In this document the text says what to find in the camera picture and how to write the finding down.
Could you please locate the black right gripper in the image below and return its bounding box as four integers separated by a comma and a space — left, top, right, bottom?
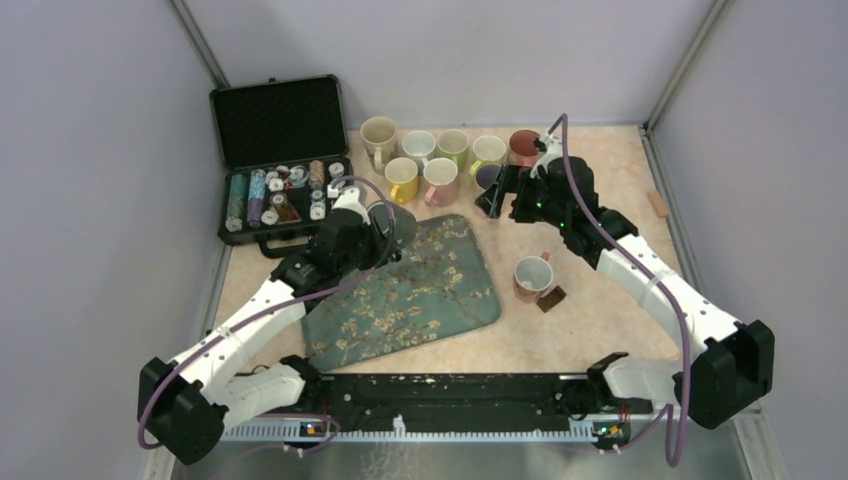
476, 163, 570, 230

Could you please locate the light wooden block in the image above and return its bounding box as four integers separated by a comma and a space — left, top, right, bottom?
646, 190, 671, 218

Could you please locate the teal floral serving tray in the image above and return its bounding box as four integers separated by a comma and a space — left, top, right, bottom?
301, 214, 502, 371

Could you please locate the terracotta upside-down mug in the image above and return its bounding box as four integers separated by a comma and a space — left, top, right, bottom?
513, 252, 554, 303

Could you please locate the red-bottomed glass mug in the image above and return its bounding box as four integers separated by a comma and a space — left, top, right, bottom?
508, 129, 540, 168

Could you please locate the black poker chip case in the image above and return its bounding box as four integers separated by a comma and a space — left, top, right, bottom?
209, 75, 353, 259

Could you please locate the black upside-down mug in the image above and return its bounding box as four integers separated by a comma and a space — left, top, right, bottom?
474, 164, 502, 192

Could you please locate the pink upside-down mug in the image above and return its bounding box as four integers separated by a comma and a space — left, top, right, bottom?
423, 158, 459, 207

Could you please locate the white and blue mug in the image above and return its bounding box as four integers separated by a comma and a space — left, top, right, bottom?
401, 130, 437, 169

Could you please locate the dark brown wooden block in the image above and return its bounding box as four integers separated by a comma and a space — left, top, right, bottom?
536, 285, 567, 313

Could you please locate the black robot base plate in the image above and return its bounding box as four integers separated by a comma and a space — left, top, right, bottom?
258, 372, 654, 435

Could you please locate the light green mug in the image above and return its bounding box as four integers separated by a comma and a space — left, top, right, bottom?
436, 129, 470, 173

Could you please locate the yellow upside-down mug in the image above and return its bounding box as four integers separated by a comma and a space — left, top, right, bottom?
384, 157, 419, 204

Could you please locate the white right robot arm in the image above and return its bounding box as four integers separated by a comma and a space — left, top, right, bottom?
475, 156, 775, 429

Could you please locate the cream patterned mug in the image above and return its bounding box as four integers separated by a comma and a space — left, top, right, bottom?
359, 116, 398, 175

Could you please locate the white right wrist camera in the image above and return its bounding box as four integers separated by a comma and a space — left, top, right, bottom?
531, 135, 564, 178

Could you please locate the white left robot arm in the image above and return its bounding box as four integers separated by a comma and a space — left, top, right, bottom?
137, 201, 417, 465

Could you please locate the lime green faceted mug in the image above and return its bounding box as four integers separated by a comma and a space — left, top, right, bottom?
468, 135, 508, 176

